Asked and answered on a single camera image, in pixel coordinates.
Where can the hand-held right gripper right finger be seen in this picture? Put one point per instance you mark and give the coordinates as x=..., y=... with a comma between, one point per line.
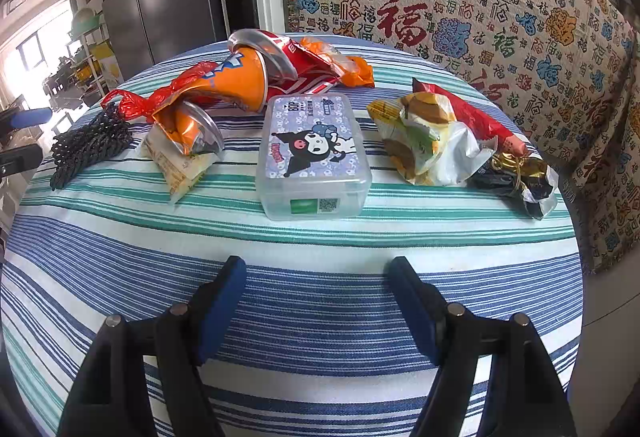
x=415, y=312

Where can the yellow green snack wrapper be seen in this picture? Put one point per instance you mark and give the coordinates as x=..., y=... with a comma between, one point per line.
x=405, y=137

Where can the small orange wrapper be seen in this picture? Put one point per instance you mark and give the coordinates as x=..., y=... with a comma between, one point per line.
x=361, y=73

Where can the storage shelf rack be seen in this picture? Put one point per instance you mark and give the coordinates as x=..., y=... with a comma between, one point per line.
x=90, y=62

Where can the black gold wrapper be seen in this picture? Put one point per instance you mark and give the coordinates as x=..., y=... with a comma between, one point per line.
x=520, y=184

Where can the clear plastic box cartoon label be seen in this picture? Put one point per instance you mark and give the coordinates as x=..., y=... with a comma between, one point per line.
x=312, y=157

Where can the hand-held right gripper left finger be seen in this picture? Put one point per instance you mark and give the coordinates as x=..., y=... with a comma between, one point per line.
x=220, y=312

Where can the red plastic bag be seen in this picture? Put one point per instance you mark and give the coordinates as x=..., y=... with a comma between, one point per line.
x=135, y=104

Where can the red stick wrapper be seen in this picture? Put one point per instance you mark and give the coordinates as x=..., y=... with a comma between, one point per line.
x=480, y=122

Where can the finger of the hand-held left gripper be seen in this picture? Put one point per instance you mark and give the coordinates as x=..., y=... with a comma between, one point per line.
x=20, y=159
x=30, y=118

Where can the blue green striped tablecloth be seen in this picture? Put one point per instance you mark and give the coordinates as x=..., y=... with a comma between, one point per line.
x=310, y=257

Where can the black mesh net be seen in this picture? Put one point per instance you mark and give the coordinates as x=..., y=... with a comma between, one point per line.
x=87, y=144

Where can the red crumpled snack wrapper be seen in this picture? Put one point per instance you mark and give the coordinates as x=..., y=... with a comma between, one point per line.
x=312, y=72

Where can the clear white food wrapper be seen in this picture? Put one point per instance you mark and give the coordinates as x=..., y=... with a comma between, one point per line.
x=175, y=172

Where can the orange chip bag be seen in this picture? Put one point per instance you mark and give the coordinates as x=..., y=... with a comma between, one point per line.
x=240, y=84

